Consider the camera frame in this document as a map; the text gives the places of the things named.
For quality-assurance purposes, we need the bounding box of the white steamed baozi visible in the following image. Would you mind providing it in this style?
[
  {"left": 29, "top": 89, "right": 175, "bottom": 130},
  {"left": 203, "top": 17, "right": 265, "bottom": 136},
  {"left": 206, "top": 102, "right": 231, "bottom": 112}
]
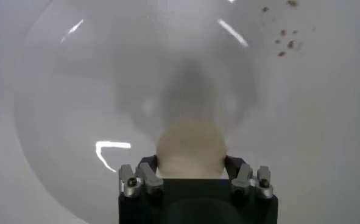
[{"left": 155, "top": 117, "right": 228, "bottom": 180}]

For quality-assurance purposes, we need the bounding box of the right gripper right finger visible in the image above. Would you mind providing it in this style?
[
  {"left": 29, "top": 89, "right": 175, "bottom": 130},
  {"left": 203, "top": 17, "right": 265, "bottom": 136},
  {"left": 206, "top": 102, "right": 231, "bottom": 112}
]
[{"left": 225, "top": 155, "right": 274, "bottom": 199}]

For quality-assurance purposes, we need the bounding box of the dark crumbs scatter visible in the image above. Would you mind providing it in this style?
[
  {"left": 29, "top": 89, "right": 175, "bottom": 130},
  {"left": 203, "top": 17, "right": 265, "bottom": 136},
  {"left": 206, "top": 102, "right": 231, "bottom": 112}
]
[{"left": 260, "top": 0, "right": 301, "bottom": 58}]

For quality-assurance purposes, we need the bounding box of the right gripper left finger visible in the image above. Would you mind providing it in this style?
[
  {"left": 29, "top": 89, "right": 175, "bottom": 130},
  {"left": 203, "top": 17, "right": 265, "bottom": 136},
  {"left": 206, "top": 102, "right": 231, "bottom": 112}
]
[{"left": 118, "top": 155, "right": 164, "bottom": 198}]

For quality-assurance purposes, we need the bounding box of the large white plate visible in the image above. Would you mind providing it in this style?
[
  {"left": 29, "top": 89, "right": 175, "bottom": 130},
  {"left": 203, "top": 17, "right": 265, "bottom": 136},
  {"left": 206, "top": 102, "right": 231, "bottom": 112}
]
[{"left": 13, "top": 0, "right": 290, "bottom": 224}]

